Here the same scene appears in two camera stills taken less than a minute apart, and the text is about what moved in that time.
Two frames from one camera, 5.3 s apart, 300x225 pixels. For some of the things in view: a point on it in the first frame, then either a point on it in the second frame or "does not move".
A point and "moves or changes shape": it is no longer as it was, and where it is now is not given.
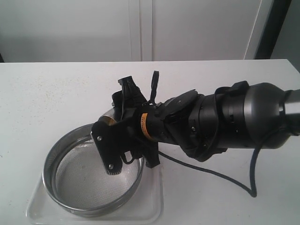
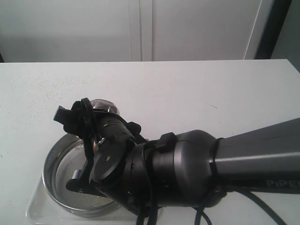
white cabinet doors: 86,31 does not move
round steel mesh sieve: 77,180 does not move
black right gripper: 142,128 to 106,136
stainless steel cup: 109,116 moves or changes shape
